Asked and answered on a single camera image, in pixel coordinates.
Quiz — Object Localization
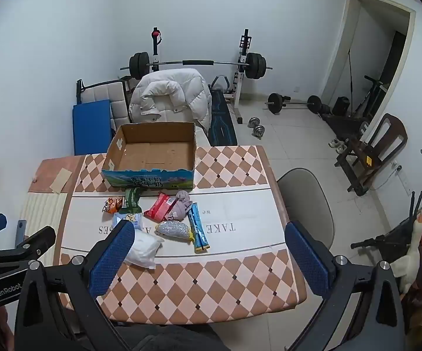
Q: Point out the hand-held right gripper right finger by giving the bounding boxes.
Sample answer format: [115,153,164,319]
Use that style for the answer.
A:
[285,220,407,351]

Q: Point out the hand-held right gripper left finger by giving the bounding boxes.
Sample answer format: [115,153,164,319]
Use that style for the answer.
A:
[14,220,136,351]

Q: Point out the white plastic bag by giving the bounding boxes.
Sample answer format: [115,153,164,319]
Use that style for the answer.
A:
[123,228,165,269]

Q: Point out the light blue star packet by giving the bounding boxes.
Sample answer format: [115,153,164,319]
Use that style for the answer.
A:
[113,212,143,229]

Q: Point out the orange snack packet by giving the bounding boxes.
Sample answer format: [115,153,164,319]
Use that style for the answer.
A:
[102,197,124,214]

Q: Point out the green snack packet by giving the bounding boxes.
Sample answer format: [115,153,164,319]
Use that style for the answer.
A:
[123,187,142,214]

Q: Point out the silver glitter pouch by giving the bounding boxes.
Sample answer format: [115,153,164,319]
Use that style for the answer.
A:
[155,220,193,241]

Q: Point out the red snack packet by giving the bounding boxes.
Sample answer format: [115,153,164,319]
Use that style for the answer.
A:
[144,193,178,222]

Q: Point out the long blue snack packet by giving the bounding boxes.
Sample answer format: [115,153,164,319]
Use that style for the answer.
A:
[188,202,211,254]

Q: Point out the printed cardboard box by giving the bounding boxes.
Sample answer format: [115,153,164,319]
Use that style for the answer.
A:
[101,122,197,191]

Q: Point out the cream ribbed mat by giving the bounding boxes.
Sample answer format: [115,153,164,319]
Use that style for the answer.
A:
[17,192,69,264]

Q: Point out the beige shell chair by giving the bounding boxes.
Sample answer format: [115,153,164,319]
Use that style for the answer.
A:
[277,168,336,251]

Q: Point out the beige paper piece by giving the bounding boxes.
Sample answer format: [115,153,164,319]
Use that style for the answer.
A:
[50,168,73,194]

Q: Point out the checkered tablecloth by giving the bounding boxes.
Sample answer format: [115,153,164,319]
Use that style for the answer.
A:
[52,145,308,326]

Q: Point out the white goose plush toy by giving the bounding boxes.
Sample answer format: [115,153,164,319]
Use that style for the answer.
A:
[392,208,422,295]

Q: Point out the black router with antennas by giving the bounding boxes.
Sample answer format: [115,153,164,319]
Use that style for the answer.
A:
[408,190,422,223]

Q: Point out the blue folded mat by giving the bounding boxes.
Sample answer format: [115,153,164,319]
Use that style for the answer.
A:
[73,99,113,156]

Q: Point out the dark floor mat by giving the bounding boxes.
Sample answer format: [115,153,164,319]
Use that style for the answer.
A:
[322,113,374,141]

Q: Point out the white chair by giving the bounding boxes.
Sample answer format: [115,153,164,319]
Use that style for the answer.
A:
[149,110,210,147]

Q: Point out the dark wooden chair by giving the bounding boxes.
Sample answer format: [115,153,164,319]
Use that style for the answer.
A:
[335,113,408,196]

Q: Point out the black round weight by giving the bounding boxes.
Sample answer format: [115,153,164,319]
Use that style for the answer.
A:
[333,97,350,116]

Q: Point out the black blue weight bench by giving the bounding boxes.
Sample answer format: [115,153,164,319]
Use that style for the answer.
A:
[208,75,239,147]

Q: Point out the small barbell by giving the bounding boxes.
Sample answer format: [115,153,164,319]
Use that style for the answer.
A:
[264,93,323,114]

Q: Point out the cream quilted padded panel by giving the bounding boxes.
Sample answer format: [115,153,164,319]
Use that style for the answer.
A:
[75,78,129,130]

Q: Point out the white barbell rack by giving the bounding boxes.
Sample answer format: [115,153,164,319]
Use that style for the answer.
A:
[150,27,253,124]

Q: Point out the white puffer jacket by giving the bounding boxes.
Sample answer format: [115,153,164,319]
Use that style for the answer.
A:
[128,68,212,132]

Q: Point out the barbell with black plates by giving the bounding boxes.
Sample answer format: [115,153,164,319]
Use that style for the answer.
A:
[120,52,273,80]

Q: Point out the white door frame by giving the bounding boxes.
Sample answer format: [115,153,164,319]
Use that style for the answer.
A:
[321,0,416,118]

